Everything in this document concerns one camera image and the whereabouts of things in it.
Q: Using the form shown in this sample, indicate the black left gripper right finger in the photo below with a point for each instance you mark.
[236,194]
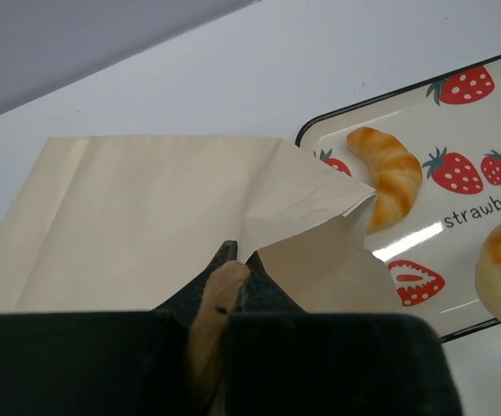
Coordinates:
[284,361]

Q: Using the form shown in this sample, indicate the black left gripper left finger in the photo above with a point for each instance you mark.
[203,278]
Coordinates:
[168,360]

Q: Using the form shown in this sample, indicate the beige paper bag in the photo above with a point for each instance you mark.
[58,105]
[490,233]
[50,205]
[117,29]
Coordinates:
[123,223]

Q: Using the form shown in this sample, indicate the fake croissant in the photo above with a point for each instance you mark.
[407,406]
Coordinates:
[394,172]

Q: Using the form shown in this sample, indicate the strawberry print tray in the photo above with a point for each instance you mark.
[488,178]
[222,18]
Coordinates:
[452,124]

